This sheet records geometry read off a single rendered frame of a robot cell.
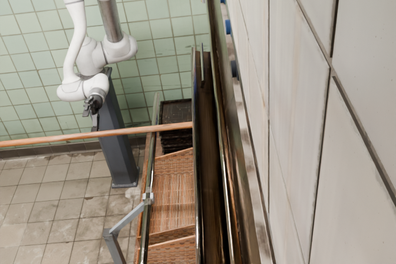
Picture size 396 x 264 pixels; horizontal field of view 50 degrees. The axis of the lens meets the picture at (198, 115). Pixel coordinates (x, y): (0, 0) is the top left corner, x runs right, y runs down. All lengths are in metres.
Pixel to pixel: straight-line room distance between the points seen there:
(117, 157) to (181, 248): 1.26
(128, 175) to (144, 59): 0.90
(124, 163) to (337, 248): 3.09
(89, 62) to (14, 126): 1.33
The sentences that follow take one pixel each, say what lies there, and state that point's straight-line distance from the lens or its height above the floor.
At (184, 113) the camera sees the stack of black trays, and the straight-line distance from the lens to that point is 2.60.
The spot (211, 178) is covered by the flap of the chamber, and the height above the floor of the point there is 1.41.
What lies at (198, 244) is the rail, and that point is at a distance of 1.27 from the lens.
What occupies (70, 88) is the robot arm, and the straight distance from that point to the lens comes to 2.41.
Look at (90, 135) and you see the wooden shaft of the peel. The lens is 2.09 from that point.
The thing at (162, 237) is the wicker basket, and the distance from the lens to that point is 2.20.
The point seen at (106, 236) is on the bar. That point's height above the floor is 0.95.
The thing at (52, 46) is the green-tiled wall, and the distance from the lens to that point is 3.30.
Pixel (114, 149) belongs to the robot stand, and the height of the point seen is 0.41.
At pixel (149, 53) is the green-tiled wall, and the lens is 3.20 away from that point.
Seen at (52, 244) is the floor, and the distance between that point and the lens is 3.31.
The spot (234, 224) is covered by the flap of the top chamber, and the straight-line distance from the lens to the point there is 0.94.
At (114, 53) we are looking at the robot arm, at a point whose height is 1.18.
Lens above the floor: 2.49
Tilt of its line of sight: 39 degrees down
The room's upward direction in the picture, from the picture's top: 8 degrees counter-clockwise
